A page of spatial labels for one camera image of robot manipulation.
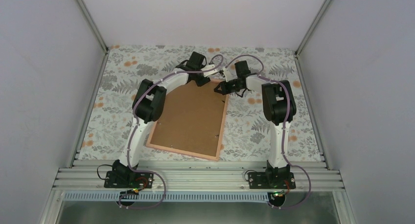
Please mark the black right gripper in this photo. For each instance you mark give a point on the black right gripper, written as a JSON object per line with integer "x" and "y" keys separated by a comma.
{"x": 224, "y": 89}

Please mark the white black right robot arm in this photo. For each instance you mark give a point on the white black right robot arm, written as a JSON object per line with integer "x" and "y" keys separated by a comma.
{"x": 279, "y": 109}

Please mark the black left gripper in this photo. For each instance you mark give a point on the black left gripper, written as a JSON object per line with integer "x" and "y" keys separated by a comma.
{"x": 200, "y": 83}

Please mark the aluminium corner post right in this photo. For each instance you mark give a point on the aluminium corner post right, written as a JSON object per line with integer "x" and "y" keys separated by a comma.
{"x": 321, "y": 12}

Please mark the aluminium corner post left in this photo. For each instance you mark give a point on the aluminium corner post left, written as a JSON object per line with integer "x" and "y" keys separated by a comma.
{"x": 87, "y": 15}

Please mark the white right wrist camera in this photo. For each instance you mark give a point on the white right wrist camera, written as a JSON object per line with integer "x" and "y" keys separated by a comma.
{"x": 226, "y": 74}

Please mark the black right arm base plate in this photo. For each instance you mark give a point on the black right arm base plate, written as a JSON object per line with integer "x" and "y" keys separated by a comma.
{"x": 259, "y": 180}

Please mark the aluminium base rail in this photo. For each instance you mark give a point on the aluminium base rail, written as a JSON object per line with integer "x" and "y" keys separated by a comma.
{"x": 221, "y": 176}

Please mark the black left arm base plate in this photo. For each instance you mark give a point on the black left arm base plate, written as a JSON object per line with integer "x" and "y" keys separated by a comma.
{"x": 129, "y": 181}

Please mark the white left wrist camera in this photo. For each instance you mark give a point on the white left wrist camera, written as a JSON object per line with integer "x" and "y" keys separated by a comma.
{"x": 209, "y": 70}

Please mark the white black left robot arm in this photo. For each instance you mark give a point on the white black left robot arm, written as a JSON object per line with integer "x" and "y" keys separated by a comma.
{"x": 148, "y": 107}

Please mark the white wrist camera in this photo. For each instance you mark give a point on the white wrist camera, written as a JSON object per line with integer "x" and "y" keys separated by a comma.
{"x": 209, "y": 70}
{"x": 226, "y": 74}

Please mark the grey slotted cable duct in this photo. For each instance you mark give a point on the grey slotted cable duct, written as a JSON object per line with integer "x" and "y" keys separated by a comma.
{"x": 149, "y": 196}

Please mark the aluminium corner post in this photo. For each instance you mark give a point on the aluminium corner post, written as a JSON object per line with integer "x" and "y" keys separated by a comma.
{"x": 87, "y": 15}
{"x": 321, "y": 12}

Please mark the pink wooden picture frame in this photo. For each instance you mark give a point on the pink wooden picture frame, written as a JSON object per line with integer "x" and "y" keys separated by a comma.
{"x": 188, "y": 154}

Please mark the brown cardboard backing board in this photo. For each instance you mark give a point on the brown cardboard backing board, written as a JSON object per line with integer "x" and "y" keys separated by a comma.
{"x": 191, "y": 118}

